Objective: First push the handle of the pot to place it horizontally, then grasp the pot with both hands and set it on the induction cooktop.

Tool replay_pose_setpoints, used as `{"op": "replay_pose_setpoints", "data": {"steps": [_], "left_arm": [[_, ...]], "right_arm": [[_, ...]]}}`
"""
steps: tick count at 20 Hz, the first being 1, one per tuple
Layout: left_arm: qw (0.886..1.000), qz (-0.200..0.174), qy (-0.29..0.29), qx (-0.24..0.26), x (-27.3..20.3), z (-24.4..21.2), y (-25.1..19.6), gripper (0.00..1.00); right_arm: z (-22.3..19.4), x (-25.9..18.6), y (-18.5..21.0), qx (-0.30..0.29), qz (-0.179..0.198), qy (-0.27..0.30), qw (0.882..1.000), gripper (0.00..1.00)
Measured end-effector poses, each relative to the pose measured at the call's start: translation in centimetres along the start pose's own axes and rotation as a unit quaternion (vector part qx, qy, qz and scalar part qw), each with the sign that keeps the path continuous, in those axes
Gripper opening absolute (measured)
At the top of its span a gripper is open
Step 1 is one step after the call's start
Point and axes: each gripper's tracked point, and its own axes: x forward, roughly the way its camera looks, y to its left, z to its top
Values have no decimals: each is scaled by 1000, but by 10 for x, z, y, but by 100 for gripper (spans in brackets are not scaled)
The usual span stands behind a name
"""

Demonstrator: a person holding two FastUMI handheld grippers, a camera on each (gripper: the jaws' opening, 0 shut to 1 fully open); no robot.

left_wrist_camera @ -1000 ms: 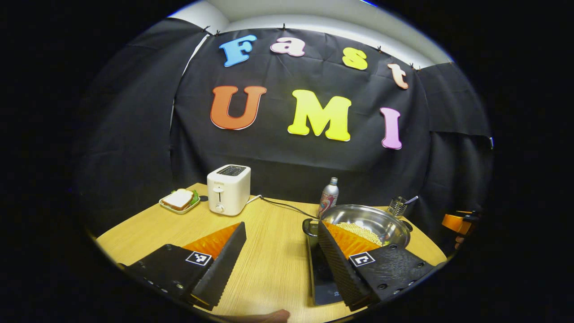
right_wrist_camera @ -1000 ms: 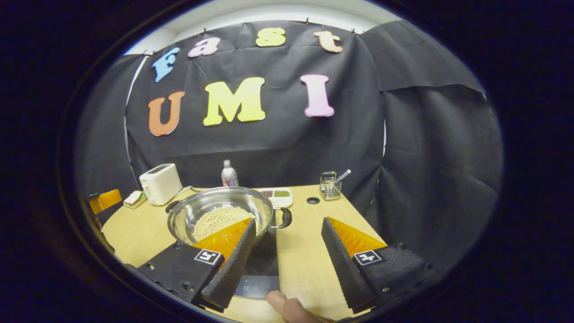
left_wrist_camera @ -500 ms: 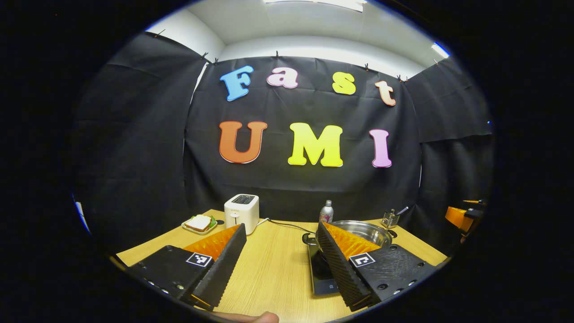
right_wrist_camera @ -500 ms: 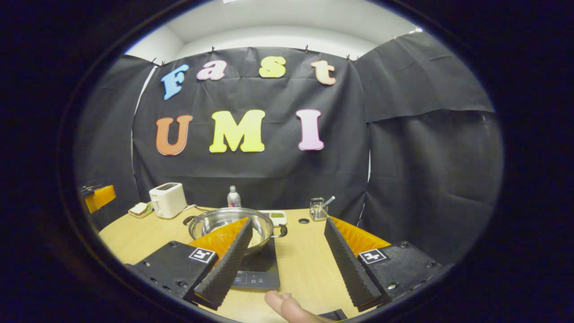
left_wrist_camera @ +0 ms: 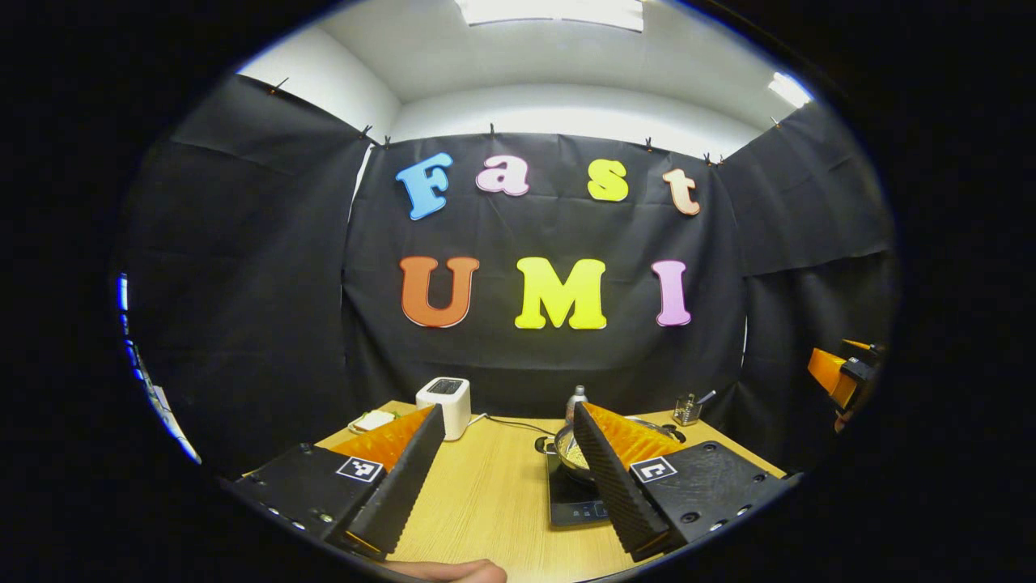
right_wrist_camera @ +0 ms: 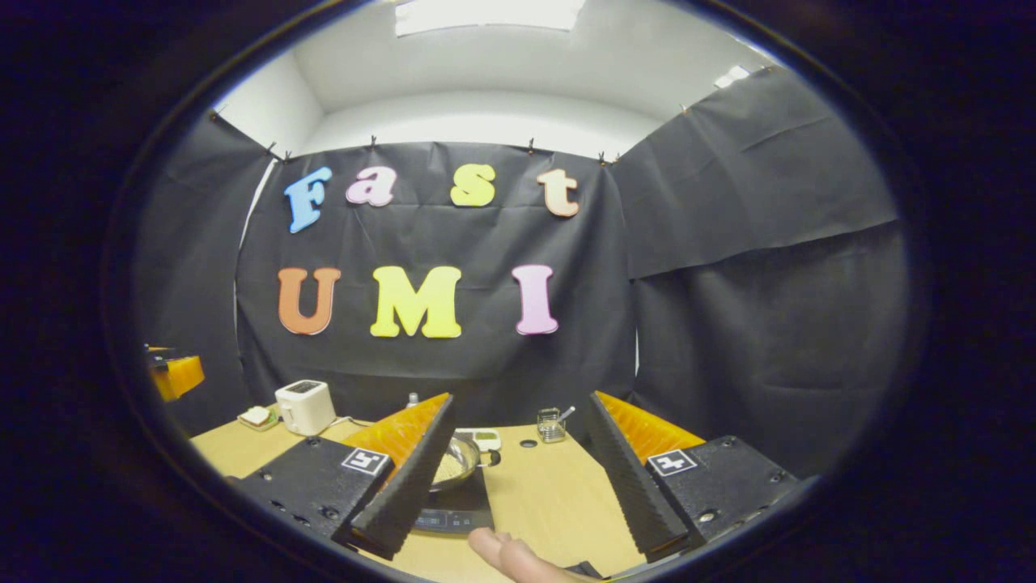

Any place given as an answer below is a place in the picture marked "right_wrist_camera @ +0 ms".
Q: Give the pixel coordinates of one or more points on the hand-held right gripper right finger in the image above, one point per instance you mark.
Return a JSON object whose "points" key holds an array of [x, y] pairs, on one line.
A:
{"points": [[635, 494]]}

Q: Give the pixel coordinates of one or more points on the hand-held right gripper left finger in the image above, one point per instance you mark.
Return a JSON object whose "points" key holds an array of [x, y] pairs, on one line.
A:
{"points": [[401, 494]]}

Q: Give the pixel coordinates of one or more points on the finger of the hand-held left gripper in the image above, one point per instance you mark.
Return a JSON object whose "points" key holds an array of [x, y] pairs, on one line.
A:
{"points": [[180, 377], [159, 351]]}

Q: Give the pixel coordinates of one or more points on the black induction cooktop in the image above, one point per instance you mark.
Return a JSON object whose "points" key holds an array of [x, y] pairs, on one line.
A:
{"points": [[461, 514]]}

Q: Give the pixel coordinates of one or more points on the pile of pale beans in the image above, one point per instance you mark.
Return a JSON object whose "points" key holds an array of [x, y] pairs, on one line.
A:
{"points": [[452, 470]]}

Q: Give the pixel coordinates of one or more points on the bread on green plate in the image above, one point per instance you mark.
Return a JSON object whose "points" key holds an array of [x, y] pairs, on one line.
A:
{"points": [[257, 418]]}

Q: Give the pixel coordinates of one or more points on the white divided dish of grains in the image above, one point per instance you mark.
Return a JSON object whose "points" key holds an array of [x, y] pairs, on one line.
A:
{"points": [[488, 440]]}

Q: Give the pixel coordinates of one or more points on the metal mesh holder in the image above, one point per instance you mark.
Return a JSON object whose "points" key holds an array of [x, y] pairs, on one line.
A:
{"points": [[551, 427]]}

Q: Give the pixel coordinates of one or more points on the white toaster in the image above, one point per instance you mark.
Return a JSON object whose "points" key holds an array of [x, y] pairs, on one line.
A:
{"points": [[303, 407]]}

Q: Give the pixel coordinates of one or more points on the small ceiling light panel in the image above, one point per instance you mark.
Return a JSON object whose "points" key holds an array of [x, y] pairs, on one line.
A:
{"points": [[732, 77]]}

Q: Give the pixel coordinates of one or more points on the large ceiling light panel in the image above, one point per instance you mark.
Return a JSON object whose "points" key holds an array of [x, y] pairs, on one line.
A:
{"points": [[490, 16]]}

